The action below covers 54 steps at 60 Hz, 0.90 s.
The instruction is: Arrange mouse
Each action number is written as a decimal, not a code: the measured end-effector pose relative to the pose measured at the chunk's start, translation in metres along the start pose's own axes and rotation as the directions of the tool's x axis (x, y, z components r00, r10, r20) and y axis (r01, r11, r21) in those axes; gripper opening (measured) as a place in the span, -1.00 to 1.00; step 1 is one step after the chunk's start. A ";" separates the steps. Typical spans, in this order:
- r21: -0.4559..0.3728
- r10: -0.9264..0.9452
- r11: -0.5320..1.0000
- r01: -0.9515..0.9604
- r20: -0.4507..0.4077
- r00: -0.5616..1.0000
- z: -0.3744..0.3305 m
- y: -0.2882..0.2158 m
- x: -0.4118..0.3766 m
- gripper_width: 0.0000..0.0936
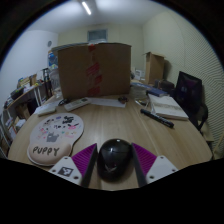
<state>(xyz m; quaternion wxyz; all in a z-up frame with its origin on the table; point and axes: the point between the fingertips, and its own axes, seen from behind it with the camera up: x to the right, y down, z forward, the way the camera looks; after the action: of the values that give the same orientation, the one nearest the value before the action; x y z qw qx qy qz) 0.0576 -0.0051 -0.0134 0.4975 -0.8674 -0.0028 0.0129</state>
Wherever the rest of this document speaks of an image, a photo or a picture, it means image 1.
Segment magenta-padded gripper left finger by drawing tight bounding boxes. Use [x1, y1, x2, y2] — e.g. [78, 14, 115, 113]
[49, 143, 99, 188]

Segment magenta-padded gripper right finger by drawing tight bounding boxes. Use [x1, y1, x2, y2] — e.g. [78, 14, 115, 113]
[131, 142, 179, 188]

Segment black computer mouse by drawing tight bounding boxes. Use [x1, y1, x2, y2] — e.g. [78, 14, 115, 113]
[96, 138, 134, 183]

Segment beige cartoon-print mouse pad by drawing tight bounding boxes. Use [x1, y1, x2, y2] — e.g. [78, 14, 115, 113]
[27, 112, 85, 167]

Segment black marker pen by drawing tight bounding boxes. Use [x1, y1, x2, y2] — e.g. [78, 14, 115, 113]
[139, 108, 175, 129]

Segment white open book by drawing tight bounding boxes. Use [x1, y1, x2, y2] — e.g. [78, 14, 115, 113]
[147, 93, 190, 121]

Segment white remote control with buttons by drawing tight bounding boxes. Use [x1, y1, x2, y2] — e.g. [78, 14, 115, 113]
[64, 97, 91, 112]

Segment flat white remote control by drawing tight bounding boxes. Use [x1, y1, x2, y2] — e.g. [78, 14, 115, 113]
[34, 103, 58, 117]

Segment black eyeglasses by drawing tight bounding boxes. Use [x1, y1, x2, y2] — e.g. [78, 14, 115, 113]
[57, 97, 71, 107]

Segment white paper sheet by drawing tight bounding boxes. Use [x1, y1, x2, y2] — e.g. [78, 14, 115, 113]
[87, 96, 127, 109]

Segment blue book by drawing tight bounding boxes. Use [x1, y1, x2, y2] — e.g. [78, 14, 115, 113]
[145, 87, 170, 98]

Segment black office chair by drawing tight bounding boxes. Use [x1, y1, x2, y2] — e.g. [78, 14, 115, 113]
[174, 70, 210, 132]

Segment cluttered shelf unit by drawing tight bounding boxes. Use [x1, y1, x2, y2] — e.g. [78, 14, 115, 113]
[0, 68, 54, 158]

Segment clear plastic jar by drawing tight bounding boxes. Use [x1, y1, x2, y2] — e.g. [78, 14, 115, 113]
[49, 68, 63, 98]

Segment large brown cardboard box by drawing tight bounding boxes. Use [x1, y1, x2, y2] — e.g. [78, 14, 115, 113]
[57, 42, 132, 100]

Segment small brown cardboard box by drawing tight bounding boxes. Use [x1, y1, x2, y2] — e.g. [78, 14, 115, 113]
[144, 51, 165, 86]

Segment blue white display cabinet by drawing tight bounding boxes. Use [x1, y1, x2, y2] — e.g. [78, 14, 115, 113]
[47, 49, 60, 70]

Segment ceiling tube light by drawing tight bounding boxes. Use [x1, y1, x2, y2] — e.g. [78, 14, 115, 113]
[81, 0, 93, 16]

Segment wall window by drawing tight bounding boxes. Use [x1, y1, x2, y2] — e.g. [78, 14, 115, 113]
[87, 28, 109, 43]

